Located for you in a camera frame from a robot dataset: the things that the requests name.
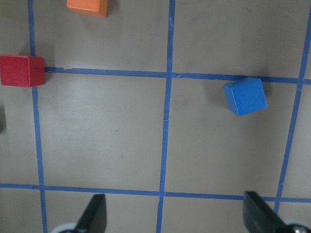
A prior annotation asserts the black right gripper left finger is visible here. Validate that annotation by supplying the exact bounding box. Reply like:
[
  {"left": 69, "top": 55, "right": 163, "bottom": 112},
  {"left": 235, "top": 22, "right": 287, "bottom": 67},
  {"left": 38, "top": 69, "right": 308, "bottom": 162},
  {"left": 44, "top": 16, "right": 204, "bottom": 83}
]
[{"left": 74, "top": 194, "right": 107, "bottom": 233}]

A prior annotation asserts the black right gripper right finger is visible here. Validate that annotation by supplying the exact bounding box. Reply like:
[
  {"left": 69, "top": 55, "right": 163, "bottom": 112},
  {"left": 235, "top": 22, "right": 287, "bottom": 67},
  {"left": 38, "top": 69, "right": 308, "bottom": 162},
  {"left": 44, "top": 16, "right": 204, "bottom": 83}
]
[{"left": 242, "top": 191, "right": 311, "bottom": 233}]

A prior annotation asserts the green wooden block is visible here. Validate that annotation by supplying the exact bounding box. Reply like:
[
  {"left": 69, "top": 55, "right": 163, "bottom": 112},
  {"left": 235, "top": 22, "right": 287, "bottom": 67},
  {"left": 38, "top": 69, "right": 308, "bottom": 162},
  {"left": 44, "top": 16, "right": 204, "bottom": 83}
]
[{"left": 0, "top": 106, "right": 6, "bottom": 132}]

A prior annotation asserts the red wooden block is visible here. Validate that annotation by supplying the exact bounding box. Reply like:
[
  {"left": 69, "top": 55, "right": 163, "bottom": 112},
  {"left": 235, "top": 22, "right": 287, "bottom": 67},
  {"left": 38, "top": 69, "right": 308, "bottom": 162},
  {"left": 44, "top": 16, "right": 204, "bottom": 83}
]
[{"left": 0, "top": 55, "right": 45, "bottom": 87}]

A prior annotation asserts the blue wooden block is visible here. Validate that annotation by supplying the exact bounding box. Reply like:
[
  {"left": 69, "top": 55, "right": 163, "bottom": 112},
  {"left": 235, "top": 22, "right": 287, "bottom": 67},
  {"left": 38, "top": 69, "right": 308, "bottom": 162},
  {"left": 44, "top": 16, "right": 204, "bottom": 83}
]
[{"left": 223, "top": 77, "right": 268, "bottom": 116}]

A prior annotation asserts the orange wooden block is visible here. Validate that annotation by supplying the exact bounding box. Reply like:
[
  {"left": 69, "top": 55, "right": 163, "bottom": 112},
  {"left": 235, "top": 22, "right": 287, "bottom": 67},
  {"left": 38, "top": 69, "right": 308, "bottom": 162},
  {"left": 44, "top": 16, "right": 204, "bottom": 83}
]
[{"left": 67, "top": 0, "right": 108, "bottom": 17}]

